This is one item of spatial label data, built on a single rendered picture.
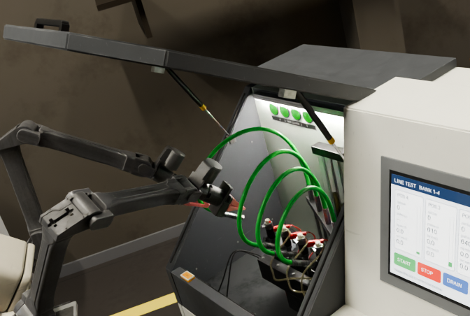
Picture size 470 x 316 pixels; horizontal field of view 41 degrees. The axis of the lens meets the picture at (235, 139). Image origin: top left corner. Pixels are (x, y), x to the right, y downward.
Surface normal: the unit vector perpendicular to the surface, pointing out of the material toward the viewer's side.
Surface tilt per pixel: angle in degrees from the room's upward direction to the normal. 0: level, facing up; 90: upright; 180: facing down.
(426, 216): 76
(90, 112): 90
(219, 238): 90
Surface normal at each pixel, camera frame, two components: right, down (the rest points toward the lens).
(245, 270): -0.25, -0.89
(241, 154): 0.59, 0.18
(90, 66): 0.24, 0.33
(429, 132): -0.80, 0.20
